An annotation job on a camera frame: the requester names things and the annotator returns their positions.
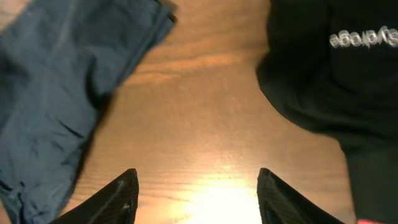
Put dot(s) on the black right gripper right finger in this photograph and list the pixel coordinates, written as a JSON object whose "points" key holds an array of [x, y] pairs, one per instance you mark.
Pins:
{"points": [[279, 203]]}

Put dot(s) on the navy blue shorts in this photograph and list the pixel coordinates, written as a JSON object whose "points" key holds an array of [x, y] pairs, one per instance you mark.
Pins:
{"points": [[61, 62]]}

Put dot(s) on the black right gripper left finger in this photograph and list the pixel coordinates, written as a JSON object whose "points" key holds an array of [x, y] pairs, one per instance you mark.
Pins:
{"points": [[116, 203]]}

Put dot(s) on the black shirt with lettering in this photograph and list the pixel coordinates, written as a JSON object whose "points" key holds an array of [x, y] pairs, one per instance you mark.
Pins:
{"points": [[331, 69]]}

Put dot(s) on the red garment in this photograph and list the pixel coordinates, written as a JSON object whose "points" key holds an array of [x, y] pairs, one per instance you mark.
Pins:
{"points": [[368, 222]]}

